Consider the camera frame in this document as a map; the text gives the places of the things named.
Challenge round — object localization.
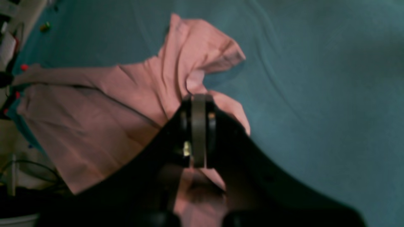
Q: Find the gold AA battery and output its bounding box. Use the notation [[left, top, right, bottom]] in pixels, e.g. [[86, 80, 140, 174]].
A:
[[39, 22, 51, 32]]

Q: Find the blue table cloth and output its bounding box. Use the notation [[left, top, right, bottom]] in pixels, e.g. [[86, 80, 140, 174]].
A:
[[13, 0, 404, 227]]

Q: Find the orange handled screwdriver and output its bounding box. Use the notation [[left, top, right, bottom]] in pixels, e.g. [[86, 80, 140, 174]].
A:
[[20, 64, 29, 72]]

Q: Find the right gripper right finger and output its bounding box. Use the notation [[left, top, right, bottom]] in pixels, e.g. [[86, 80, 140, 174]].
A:
[[205, 95, 365, 227]]

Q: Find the pink T-shirt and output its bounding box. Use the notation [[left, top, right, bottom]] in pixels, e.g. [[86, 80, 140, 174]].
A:
[[13, 13, 251, 227]]

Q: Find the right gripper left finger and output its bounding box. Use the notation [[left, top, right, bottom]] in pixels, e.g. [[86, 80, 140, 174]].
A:
[[38, 95, 192, 227]]

